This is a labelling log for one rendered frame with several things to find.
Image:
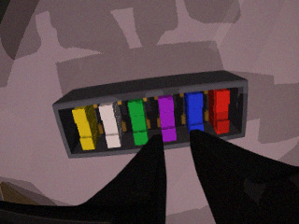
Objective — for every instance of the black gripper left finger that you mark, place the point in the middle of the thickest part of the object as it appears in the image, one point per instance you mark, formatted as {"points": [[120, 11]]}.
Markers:
{"points": [[135, 196]]}

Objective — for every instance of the blue fuse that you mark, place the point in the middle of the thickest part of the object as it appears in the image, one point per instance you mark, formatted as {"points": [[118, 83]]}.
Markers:
{"points": [[193, 106]]}

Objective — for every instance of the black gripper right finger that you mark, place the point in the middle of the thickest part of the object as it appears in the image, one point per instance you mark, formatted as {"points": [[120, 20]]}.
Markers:
{"points": [[243, 187]]}

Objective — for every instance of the green fuse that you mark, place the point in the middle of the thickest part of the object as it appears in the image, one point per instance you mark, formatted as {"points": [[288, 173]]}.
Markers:
{"points": [[139, 121]]}

